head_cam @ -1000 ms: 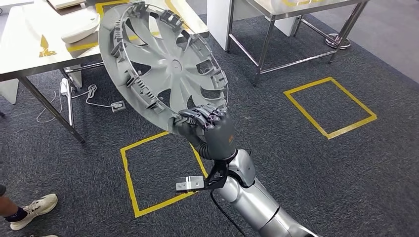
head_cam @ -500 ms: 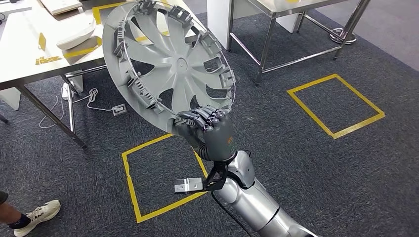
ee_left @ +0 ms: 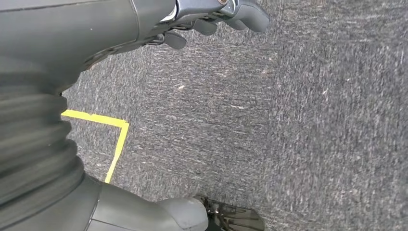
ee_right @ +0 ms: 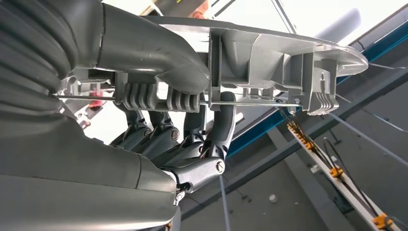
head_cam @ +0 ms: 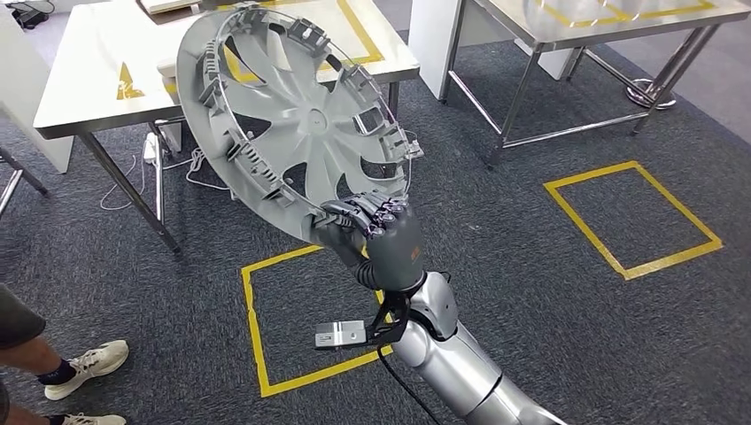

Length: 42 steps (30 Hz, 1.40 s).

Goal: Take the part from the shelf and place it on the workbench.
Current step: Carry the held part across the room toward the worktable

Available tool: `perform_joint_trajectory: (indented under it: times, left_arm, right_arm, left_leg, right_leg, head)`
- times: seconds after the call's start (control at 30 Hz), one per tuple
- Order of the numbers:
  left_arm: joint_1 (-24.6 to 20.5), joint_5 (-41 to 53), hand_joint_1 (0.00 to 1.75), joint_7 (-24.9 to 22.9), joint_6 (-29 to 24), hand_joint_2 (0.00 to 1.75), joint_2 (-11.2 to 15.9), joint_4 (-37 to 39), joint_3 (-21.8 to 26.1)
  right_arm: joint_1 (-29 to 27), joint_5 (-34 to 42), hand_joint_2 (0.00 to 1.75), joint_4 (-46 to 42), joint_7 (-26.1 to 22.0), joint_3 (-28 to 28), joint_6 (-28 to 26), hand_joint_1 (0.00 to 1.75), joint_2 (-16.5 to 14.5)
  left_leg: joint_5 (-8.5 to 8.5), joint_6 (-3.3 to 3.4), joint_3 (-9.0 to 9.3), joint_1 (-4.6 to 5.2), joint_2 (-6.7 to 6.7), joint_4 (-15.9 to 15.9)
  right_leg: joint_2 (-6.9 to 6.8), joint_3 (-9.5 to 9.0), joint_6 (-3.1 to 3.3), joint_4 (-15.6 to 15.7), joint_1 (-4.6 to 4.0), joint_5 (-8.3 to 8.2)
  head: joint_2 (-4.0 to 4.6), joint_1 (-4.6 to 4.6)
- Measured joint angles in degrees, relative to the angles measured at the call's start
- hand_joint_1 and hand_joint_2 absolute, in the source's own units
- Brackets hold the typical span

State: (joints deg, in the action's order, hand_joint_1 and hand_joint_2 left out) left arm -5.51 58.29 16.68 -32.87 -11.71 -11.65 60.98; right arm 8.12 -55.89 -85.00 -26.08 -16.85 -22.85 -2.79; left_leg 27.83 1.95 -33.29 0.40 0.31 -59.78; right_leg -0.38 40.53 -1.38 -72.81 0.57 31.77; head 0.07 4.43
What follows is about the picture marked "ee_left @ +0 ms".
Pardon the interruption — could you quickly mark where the yellow floor tape square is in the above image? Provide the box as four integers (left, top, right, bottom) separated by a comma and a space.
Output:
61, 109, 130, 185

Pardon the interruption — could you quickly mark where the ribbed grey left arm sleeve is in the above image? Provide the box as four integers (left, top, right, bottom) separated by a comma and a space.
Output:
0, 71, 85, 220

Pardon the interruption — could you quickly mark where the black robot foot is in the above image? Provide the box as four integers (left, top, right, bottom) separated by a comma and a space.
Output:
194, 195, 266, 231

